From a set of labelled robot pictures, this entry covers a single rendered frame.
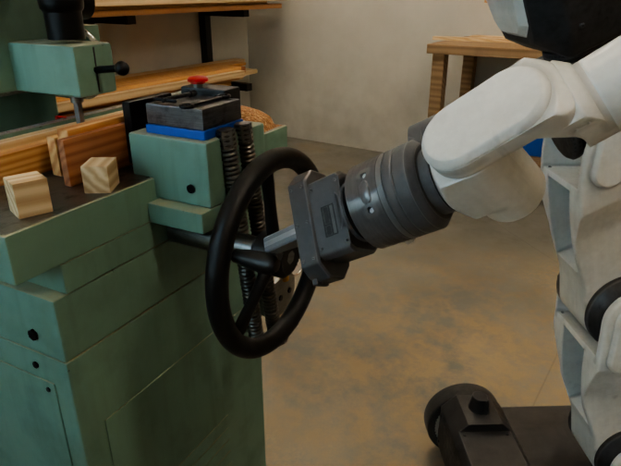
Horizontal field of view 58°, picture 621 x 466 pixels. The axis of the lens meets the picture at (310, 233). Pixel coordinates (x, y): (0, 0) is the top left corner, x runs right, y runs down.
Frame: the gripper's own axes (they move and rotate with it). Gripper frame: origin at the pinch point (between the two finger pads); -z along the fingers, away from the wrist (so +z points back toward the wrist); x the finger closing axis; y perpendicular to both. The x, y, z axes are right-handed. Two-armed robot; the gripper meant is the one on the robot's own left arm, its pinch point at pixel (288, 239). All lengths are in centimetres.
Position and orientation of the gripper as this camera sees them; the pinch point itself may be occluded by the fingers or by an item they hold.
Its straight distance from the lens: 63.0
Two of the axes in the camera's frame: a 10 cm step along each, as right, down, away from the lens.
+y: -6.2, -1.1, -7.8
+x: -1.7, -9.5, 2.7
